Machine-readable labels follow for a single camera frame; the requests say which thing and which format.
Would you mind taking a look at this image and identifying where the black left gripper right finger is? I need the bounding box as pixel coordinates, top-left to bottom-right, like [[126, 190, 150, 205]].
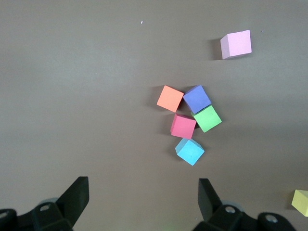
[[194, 178, 295, 231]]

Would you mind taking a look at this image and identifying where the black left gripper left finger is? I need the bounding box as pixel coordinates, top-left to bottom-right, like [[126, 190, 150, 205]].
[[0, 176, 90, 231]]

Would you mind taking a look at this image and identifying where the red foam cube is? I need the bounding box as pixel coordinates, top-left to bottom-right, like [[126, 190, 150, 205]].
[[170, 113, 197, 140]]

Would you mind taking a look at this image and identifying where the orange foam cube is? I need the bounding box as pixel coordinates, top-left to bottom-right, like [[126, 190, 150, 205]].
[[156, 85, 185, 113]]

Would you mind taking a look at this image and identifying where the pink foam cube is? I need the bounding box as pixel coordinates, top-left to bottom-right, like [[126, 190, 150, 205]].
[[220, 29, 252, 60]]

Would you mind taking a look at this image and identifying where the cyan foam cube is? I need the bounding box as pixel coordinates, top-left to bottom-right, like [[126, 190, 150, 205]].
[[175, 138, 205, 167]]

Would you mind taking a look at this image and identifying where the green foam cube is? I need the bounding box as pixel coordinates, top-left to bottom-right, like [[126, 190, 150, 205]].
[[191, 104, 222, 133]]

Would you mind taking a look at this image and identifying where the yellow foam cube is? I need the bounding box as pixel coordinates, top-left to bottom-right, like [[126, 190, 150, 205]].
[[291, 189, 308, 217]]

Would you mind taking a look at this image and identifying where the purple foam cube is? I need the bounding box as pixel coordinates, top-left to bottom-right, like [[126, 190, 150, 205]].
[[182, 84, 212, 115]]

